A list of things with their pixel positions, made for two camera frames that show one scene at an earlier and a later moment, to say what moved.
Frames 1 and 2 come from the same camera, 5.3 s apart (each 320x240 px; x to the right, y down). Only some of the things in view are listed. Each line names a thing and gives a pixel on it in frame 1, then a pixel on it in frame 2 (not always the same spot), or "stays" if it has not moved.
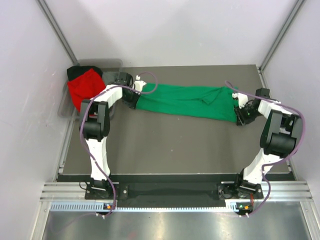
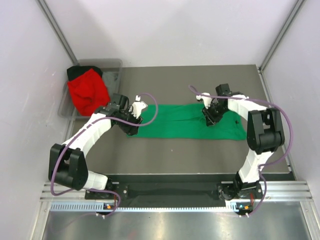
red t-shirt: (86, 86) stays
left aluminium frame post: (72, 58) stays
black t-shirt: (74, 72) stays
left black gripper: (132, 104) -> (131, 130)
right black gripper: (241, 120) -> (210, 120)
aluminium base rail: (277, 190) stays
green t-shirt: (216, 103) -> (187, 121)
